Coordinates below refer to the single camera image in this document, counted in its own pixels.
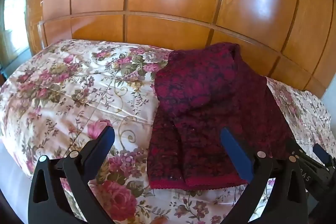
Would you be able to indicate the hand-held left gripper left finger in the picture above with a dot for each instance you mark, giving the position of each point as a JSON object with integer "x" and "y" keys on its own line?
{"x": 103, "y": 144}

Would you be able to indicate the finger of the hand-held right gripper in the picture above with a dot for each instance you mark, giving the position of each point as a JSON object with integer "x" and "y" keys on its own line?
{"x": 322, "y": 154}
{"x": 302, "y": 154}

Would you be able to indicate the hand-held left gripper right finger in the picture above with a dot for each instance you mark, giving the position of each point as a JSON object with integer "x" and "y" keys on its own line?
{"x": 233, "y": 150}

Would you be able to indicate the dark red knit sweater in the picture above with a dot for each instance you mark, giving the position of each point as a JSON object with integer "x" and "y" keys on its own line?
{"x": 199, "y": 98}

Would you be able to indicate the floral bedspread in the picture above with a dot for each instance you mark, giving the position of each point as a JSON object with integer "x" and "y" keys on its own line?
{"x": 65, "y": 87}

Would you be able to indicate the window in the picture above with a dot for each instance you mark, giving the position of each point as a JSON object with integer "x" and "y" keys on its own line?
{"x": 15, "y": 16}

